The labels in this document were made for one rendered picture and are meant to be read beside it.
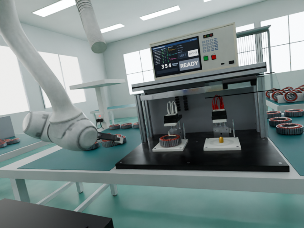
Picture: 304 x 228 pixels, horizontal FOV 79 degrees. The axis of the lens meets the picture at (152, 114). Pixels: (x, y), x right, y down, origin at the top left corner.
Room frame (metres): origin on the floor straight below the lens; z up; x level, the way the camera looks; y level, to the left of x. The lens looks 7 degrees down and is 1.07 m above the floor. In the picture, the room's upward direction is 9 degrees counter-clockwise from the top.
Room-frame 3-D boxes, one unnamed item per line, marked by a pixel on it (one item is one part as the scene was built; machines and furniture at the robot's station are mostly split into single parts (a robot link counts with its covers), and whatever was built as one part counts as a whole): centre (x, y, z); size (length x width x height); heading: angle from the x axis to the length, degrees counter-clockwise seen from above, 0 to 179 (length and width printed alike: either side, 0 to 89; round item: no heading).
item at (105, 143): (0.95, 0.23, 0.84); 0.11 x 0.11 x 0.04
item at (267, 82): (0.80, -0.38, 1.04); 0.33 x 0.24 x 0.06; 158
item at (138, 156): (0.88, -0.19, 0.76); 0.64 x 0.47 x 0.02; 68
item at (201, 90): (0.96, -0.22, 1.03); 0.62 x 0.01 x 0.03; 68
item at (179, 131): (1.05, -0.13, 0.80); 0.08 x 0.05 x 0.06; 68
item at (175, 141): (0.91, -0.07, 0.80); 0.11 x 0.11 x 0.04
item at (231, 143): (0.82, -0.30, 0.78); 0.15 x 0.15 x 0.01; 68
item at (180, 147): (0.91, -0.07, 0.78); 0.15 x 0.15 x 0.01; 68
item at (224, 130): (0.96, -0.35, 0.80); 0.08 x 0.05 x 0.06; 68
